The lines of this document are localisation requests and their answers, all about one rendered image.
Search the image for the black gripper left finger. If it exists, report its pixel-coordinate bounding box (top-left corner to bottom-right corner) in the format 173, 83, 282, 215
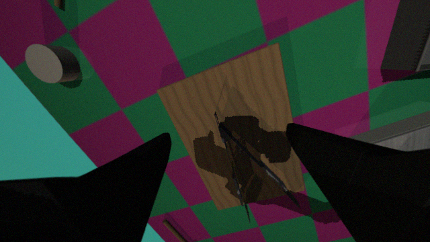
0, 132, 171, 242

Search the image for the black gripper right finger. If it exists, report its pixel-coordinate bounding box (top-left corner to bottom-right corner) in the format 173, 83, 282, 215
286, 123, 430, 242

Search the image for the brown wooden board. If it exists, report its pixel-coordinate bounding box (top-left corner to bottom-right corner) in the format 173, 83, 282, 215
157, 42, 305, 210

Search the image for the grey cylinder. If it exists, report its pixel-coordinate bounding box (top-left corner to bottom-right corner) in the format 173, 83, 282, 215
26, 44, 80, 83

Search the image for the brown flat spatula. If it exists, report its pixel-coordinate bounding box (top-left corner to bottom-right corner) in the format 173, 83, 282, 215
54, 0, 63, 9

